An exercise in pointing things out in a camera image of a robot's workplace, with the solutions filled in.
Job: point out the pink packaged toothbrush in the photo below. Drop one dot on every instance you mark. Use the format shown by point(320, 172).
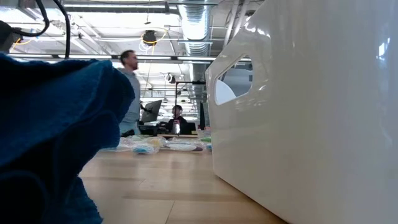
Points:
point(186, 147)

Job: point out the person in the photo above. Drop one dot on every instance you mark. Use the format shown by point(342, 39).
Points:
point(178, 119)
point(133, 93)

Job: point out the grey ceiling conduit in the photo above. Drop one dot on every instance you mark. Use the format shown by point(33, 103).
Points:
point(231, 21)

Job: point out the blue cloth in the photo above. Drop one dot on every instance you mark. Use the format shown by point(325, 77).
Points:
point(46, 124)

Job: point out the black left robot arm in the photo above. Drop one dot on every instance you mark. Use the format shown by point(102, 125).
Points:
point(6, 35)

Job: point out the dark ceiling pipe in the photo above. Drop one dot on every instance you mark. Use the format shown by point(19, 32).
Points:
point(124, 8)

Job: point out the grey office monitor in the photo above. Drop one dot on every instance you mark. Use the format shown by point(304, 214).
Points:
point(152, 110)

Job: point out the white bottle with red cap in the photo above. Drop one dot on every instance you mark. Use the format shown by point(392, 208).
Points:
point(176, 128)

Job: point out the white plastic bin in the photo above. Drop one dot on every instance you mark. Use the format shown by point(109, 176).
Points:
point(311, 124)

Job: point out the black ceiling camera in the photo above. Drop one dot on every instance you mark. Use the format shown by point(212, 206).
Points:
point(170, 78)

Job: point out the long ceiling light strip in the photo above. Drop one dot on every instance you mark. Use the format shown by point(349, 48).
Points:
point(155, 57)

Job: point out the silver ventilation duct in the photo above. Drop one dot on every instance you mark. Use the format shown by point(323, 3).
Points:
point(196, 28)

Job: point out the black metal gantry frame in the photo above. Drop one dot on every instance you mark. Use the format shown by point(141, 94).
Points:
point(199, 82)

